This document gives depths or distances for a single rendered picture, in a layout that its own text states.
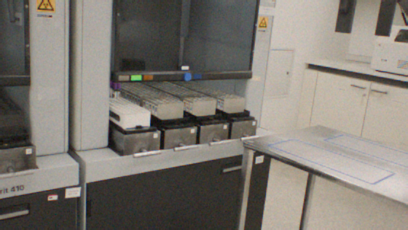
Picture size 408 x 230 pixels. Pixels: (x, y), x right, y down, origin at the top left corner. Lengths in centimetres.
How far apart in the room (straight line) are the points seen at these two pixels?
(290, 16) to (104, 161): 250
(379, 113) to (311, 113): 65
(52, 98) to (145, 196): 46
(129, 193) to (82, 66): 44
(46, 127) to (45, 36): 27
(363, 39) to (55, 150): 334
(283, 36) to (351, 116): 87
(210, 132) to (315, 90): 227
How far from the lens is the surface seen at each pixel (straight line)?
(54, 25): 123
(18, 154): 118
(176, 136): 138
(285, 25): 343
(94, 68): 128
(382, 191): 107
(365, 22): 413
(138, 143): 131
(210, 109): 154
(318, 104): 362
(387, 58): 329
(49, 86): 125
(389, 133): 330
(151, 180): 139
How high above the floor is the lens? 120
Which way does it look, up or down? 14 degrees down
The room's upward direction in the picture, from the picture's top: 5 degrees clockwise
